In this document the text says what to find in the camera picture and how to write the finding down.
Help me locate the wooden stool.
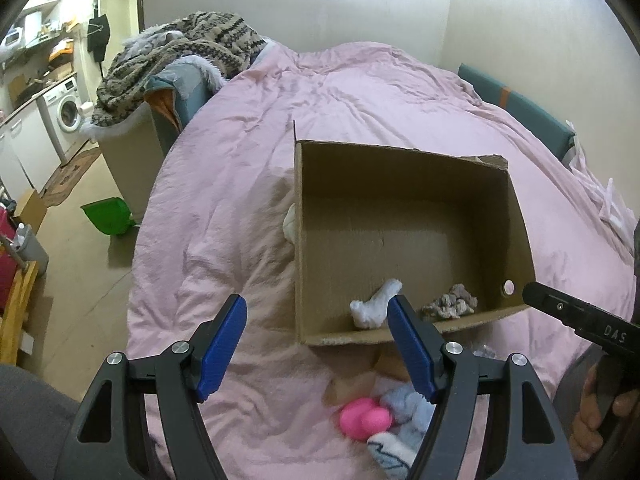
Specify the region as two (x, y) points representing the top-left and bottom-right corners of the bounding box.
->
(0, 261), (39, 365)

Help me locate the grey trash bin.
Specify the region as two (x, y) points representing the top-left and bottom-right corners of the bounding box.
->
(13, 223), (49, 276)

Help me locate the beige scrunchie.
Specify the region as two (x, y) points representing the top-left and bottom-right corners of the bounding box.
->
(421, 284), (478, 321)

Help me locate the teal headboard cushion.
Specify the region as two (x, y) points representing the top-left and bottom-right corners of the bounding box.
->
(458, 64), (575, 160)

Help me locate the white washing machine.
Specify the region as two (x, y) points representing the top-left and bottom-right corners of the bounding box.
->
(36, 75), (85, 165)

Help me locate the red suitcase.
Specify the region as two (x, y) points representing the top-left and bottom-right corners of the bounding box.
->
(0, 207), (17, 309)

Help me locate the patterned knit blanket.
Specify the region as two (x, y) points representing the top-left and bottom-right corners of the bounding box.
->
(90, 11), (267, 128)

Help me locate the brown cardboard box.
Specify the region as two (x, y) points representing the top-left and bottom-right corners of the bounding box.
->
(294, 140), (535, 347)

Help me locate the light blue fluffy sock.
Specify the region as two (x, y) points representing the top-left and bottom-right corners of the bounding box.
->
(367, 382), (435, 480)

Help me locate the pink rubber toy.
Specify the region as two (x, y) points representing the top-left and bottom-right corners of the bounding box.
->
(338, 398), (394, 441)

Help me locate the clear plastic packet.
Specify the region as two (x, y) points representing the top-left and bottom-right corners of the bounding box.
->
(472, 344), (497, 360)

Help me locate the white frilly sock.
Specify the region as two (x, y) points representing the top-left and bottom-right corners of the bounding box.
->
(282, 204), (296, 245)

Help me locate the green plastic bin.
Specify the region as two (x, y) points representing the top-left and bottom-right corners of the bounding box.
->
(81, 197), (134, 236)

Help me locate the person's right hand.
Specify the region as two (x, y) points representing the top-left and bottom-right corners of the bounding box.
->
(568, 361), (640, 463)

